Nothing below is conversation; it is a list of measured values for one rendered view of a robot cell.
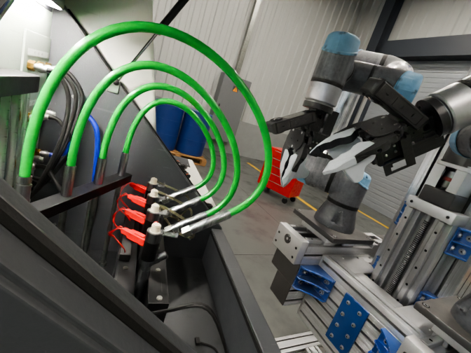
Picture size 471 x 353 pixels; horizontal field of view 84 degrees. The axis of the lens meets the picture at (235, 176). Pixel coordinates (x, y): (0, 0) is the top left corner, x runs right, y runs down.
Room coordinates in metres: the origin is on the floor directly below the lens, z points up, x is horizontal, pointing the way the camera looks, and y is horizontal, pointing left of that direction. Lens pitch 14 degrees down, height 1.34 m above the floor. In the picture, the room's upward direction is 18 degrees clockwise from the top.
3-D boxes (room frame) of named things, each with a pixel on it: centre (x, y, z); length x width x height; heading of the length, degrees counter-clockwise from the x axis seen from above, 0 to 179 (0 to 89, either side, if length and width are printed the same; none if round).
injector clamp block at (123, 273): (0.53, 0.15, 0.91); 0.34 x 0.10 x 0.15; 23
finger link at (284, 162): (0.67, -0.13, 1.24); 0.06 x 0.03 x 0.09; 113
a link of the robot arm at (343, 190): (0.97, -0.41, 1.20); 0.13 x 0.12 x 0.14; 67
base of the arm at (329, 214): (0.97, -0.42, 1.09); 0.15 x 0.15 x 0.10
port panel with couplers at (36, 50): (0.55, 0.44, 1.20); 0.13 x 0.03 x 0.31; 23
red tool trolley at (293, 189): (4.80, -0.83, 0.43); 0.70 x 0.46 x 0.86; 55
